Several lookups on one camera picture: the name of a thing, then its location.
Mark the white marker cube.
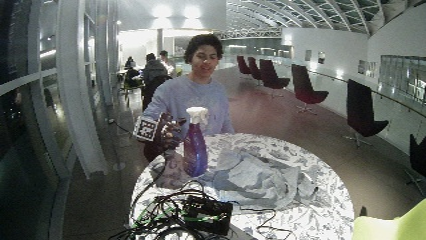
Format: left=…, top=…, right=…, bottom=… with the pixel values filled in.
left=133, top=115, right=161, bottom=143

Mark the blue spray bottle white trigger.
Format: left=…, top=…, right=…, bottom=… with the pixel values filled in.
left=183, top=106, right=211, bottom=178

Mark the the person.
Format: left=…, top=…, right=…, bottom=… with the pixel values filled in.
left=140, top=33, right=236, bottom=164

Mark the white curved column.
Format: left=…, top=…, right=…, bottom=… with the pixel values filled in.
left=55, top=0, right=109, bottom=179

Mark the grey-blue crumpled cloth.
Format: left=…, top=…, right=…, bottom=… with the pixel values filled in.
left=200, top=148, right=320, bottom=211

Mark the black electronics box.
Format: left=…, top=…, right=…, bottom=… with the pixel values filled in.
left=183, top=195, right=234, bottom=236

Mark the ceiling lamp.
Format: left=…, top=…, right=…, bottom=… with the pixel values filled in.
left=151, top=3, right=173, bottom=20
left=183, top=4, right=204, bottom=20

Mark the white floral tablecloth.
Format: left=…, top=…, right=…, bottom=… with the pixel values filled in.
left=128, top=132, right=356, bottom=240

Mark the row of dark lounge chairs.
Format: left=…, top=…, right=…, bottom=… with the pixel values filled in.
left=236, top=55, right=426, bottom=198

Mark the yellow-green chair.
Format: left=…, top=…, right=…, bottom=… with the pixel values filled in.
left=352, top=197, right=426, bottom=240

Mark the black glove cable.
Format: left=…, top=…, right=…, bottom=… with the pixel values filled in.
left=129, top=149, right=173, bottom=218

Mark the bundle of black cables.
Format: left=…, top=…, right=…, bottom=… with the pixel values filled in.
left=108, top=179, right=233, bottom=240

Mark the thin black cable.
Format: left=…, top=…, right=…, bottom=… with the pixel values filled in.
left=232, top=205, right=298, bottom=240

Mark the wall handrail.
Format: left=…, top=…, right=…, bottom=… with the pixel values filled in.
left=284, top=59, right=426, bottom=119

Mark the glass wall window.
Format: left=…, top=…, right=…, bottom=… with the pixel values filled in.
left=380, top=54, right=426, bottom=105

